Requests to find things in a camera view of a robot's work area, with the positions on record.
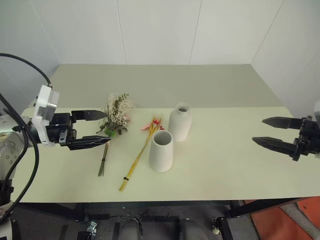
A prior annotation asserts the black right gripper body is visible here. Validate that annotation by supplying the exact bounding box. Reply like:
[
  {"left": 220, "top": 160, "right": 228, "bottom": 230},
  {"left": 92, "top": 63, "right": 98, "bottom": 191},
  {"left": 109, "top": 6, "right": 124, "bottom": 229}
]
[{"left": 291, "top": 115, "right": 320, "bottom": 162}]

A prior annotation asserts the yellow stemmed pink flower bouquet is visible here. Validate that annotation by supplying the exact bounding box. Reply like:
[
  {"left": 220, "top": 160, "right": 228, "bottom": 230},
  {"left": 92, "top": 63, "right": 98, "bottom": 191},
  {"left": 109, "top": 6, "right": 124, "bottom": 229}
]
[{"left": 118, "top": 112, "right": 165, "bottom": 192}]

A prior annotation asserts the green white dried flower bouquet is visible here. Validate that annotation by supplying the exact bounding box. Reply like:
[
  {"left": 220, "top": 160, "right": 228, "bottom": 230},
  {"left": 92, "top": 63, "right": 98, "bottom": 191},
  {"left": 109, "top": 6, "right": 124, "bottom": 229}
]
[{"left": 95, "top": 92, "right": 137, "bottom": 178}]

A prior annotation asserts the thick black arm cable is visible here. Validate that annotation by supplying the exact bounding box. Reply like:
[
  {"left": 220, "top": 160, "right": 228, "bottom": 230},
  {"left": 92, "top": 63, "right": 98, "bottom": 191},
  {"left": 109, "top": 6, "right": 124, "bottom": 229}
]
[{"left": 0, "top": 92, "right": 40, "bottom": 222}]

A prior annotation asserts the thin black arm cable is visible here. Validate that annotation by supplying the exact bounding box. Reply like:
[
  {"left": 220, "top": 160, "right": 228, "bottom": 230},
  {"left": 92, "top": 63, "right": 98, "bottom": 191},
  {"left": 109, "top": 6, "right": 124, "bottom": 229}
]
[{"left": 0, "top": 52, "right": 54, "bottom": 89}]

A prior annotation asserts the white bottle shaped vase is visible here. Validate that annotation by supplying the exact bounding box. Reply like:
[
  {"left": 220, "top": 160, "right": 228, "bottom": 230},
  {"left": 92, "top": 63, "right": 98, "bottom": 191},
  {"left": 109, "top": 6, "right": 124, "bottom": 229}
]
[{"left": 167, "top": 102, "right": 193, "bottom": 143}]

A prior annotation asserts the dark grey rounded shape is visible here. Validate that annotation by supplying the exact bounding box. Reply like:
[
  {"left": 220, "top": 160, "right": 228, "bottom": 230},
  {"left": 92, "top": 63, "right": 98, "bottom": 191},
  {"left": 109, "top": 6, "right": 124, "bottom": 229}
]
[{"left": 118, "top": 216, "right": 144, "bottom": 240}]

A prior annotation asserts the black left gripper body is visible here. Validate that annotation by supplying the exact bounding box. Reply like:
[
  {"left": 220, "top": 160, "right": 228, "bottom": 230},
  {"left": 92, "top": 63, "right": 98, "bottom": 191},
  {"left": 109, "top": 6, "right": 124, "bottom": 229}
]
[{"left": 45, "top": 112, "right": 78, "bottom": 148}]

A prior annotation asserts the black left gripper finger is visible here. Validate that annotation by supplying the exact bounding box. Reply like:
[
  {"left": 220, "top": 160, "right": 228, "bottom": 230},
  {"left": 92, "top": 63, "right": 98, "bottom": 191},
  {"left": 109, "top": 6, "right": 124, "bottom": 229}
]
[
  {"left": 67, "top": 135, "right": 112, "bottom": 152},
  {"left": 70, "top": 109, "right": 107, "bottom": 123}
]

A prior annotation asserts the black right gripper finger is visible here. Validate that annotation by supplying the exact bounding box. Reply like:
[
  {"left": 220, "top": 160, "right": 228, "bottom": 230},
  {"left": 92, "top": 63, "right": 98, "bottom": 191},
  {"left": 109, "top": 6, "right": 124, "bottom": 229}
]
[
  {"left": 251, "top": 136, "right": 300, "bottom": 159},
  {"left": 261, "top": 116, "right": 305, "bottom": 130}
]

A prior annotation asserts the orange floor mat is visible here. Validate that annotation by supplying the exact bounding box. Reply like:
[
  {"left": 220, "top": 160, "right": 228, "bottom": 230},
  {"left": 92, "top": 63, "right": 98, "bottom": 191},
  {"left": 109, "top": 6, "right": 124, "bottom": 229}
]
[{"left": 244, "top": 196, "right": 320, "bottom": 240}]

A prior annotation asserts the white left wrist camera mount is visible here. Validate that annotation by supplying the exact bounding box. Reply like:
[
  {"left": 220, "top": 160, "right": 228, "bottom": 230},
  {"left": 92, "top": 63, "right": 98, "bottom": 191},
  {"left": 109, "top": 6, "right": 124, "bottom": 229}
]
[{"left": 30, "top": 84, "right": 61, "bottom": 149}]

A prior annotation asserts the white conical open vase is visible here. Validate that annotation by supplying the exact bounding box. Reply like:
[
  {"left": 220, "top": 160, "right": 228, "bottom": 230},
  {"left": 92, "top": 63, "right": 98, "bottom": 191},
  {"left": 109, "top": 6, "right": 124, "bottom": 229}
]
[{"left": 148, "top": 130, "right": 174, "bottom": 173}]

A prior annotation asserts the black metal table frame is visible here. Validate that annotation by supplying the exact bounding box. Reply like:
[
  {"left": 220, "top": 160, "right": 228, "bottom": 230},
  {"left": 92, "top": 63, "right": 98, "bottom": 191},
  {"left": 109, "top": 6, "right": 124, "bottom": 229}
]
[{"left": 14, "top": 197, "right": 308, "bottom": 240}]

